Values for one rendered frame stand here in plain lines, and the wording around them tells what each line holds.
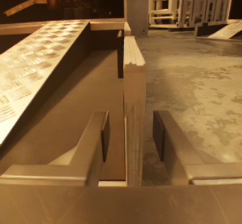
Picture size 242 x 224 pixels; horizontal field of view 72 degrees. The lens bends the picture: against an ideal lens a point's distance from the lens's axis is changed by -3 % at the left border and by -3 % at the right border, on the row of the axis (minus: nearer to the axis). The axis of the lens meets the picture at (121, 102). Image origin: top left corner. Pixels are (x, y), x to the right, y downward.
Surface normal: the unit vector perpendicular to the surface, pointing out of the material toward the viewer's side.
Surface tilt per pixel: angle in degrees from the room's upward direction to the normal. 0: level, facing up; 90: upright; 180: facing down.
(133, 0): 90
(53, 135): 2
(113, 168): 2
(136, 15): 90
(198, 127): 0
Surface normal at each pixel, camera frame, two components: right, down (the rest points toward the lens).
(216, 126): -0.03, -0.90
